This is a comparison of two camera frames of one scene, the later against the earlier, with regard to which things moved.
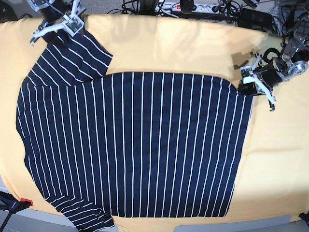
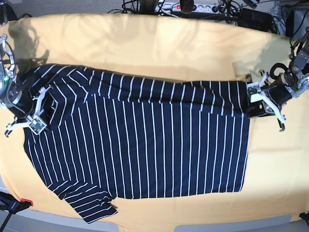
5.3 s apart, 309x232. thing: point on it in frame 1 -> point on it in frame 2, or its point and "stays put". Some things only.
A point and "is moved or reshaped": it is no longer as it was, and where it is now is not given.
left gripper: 55,10 -> 20,103
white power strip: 175,7 stays put
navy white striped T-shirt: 129,145 is moved or reshaped
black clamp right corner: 305,216 stays put
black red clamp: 9,203 stays put
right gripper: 269,72 -> 279,94
